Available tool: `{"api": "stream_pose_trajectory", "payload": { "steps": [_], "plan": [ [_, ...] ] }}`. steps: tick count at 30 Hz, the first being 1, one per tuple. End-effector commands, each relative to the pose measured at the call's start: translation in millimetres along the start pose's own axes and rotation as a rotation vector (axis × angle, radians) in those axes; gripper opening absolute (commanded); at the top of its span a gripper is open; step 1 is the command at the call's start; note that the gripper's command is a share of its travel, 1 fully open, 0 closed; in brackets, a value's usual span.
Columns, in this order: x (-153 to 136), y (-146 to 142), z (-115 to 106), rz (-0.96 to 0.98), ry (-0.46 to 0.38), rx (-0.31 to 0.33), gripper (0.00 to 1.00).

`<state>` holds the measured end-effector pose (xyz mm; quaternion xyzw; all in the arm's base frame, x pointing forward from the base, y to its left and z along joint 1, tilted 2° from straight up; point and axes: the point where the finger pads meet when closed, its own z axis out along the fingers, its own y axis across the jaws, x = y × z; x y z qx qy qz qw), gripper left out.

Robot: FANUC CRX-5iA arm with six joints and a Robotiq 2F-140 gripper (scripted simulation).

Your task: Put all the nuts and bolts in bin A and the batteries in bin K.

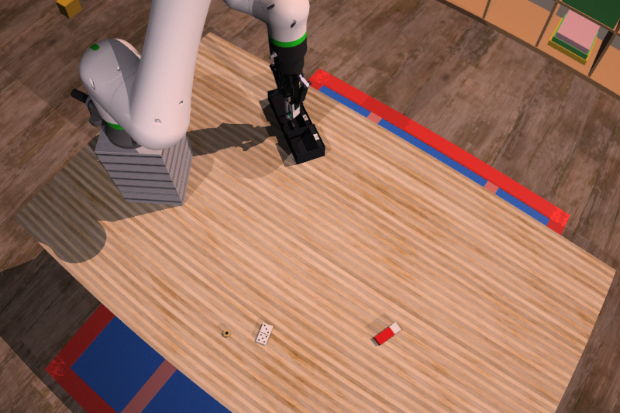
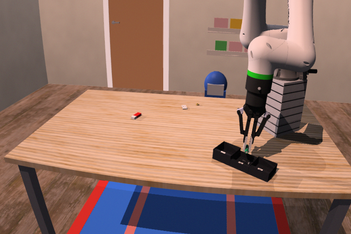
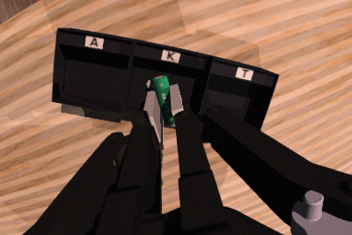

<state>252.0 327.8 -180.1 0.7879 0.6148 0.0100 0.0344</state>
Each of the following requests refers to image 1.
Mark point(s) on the red and white eraser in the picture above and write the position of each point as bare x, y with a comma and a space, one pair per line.
387, 333

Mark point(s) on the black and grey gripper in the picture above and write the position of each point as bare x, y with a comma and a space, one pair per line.
294, 74

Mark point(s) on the black three-compartment bin rack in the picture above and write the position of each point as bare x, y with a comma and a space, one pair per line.
304, 142

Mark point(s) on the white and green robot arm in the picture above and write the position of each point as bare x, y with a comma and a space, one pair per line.
153, 104

